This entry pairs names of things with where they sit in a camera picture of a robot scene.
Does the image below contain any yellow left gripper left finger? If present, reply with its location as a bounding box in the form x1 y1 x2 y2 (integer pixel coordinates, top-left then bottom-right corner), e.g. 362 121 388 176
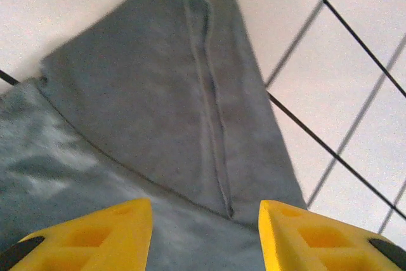
0 197 154 271

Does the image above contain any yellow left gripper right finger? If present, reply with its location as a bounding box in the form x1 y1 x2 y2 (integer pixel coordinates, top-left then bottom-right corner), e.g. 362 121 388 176
258 200 406 271

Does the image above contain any grey t-shirt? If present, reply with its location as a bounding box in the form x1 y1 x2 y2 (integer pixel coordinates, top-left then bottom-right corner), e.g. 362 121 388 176
0 0 308 271

